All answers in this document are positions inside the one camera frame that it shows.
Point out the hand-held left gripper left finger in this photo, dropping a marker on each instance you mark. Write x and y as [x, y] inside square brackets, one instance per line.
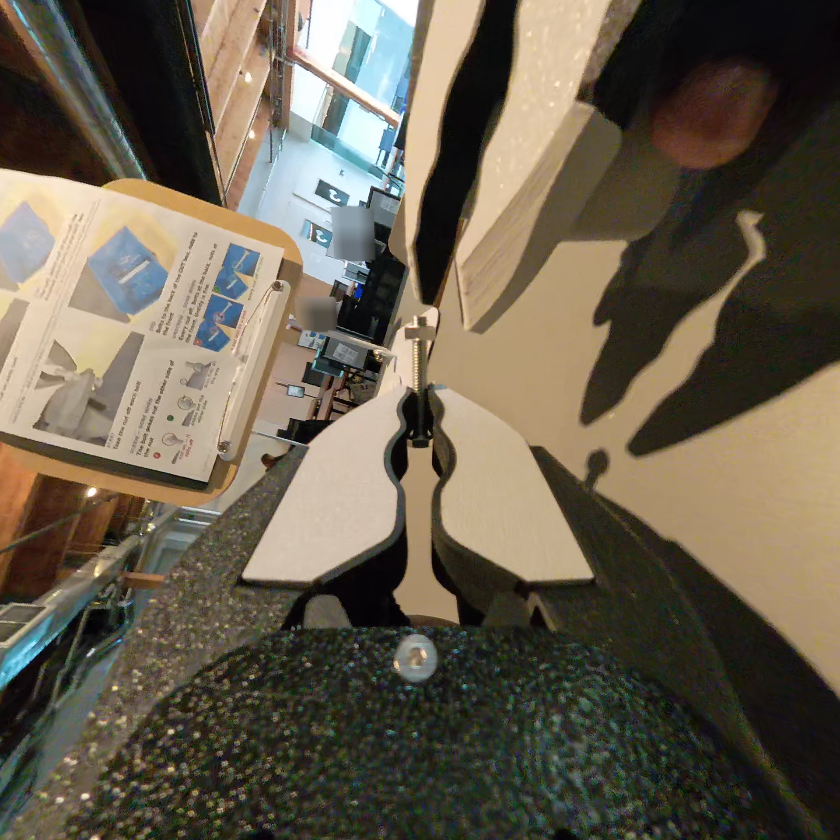
[328, 499]

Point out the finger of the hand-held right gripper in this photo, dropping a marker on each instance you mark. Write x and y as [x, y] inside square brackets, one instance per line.
[426, 98]
[544, 98]

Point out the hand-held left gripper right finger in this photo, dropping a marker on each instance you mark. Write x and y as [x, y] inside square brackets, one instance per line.
[505, 499]

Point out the silver threaded bolt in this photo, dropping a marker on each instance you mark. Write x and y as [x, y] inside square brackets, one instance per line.
[420, 367]

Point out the silver hex nut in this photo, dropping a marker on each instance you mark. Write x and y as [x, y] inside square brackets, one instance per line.
[420, 328]

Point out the person's right hand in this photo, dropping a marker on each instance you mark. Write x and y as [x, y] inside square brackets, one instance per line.
[712, 111]

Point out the black computer monitor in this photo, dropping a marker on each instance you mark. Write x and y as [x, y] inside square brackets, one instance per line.
[341, 355]

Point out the white clip bar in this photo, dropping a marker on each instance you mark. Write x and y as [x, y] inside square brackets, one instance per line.
[259, 367]

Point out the black crate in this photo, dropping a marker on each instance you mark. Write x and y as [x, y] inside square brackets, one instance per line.
[384, 289]

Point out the wooden document board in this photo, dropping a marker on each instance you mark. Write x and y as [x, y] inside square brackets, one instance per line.
[262, 236]

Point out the printed instruction sheet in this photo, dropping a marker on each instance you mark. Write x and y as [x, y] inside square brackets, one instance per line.
[98, 328]

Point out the black wall sign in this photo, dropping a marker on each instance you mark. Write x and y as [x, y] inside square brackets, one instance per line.
[317, 232]
[333, 191]

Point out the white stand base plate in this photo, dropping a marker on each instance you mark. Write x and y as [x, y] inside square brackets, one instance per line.
[403, 354]

